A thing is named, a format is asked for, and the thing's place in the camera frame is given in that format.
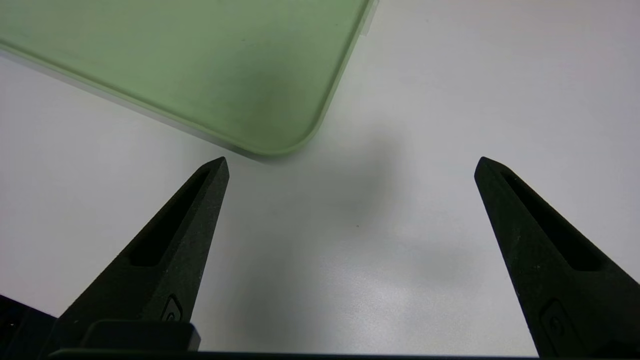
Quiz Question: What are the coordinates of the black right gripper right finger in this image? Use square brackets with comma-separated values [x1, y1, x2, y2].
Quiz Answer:
[474, 156, 640, 359]

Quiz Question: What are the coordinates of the light green plastic tray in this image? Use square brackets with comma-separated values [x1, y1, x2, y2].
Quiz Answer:
[0, 0, 376, 160]

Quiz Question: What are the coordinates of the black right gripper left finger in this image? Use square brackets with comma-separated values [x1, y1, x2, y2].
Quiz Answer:
[42, 156, 231, 358]

